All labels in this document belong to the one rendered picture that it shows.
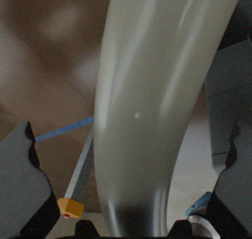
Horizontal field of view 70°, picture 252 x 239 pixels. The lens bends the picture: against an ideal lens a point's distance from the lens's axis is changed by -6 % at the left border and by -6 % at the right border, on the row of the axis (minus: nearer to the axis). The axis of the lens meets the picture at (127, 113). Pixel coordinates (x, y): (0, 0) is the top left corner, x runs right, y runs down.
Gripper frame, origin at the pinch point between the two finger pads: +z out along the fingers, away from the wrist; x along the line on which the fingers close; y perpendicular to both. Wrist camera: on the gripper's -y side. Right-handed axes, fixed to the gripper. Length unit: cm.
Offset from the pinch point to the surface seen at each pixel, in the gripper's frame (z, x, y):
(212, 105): 78, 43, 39
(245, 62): 94, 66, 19
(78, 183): 68, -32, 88
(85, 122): 177, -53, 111
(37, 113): 188, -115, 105
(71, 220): 348, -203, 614
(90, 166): 81, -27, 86
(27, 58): 156, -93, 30
